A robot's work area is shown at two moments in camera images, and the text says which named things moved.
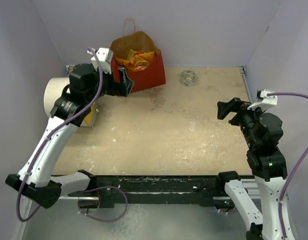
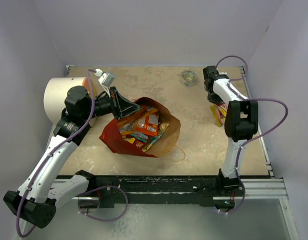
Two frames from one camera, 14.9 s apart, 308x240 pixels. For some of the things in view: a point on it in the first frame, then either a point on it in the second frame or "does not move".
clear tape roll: (188, 78) does not move
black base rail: (115, 191) does not move
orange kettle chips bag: (148, 56) -> (147, 119)
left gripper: (118, 88) -> (119, 105)
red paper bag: (154, 75) -> (151, 130)
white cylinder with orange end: (54, 90) does not move
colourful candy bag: (132, 53) -> (219, 111)
